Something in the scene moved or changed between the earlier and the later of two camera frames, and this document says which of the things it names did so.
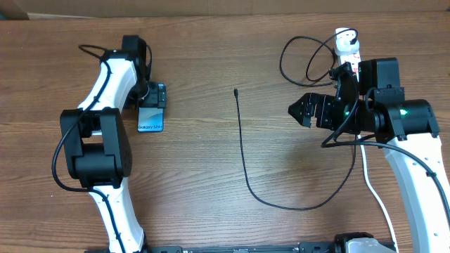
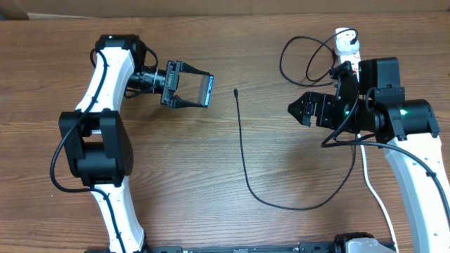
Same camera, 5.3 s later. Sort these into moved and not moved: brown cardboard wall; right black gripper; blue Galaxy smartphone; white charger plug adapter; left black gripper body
Moved: left black gripper body; blue Galaxy smartphone
Not moved: brown cardboard wall; right black gripper; white charger plug adapter
